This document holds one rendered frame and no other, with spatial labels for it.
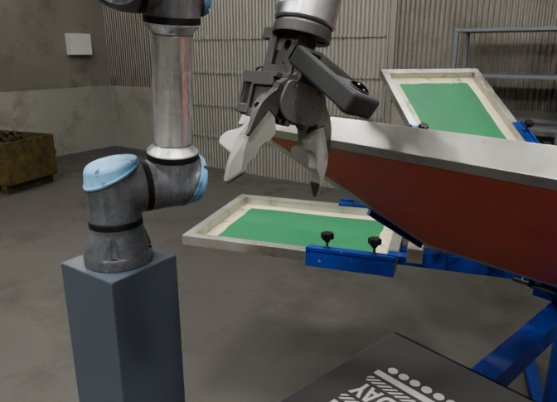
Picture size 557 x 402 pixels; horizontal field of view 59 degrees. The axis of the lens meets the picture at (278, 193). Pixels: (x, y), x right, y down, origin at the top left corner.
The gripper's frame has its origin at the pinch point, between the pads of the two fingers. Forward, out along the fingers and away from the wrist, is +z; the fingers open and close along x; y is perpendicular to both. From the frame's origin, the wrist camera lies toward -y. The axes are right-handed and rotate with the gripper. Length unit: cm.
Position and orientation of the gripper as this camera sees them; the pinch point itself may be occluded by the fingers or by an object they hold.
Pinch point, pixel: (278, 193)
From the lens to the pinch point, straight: 59.4
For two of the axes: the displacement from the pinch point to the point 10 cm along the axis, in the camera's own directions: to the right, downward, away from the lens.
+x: -7.1, -1.0, -6.9
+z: -2.2, 9.7, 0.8
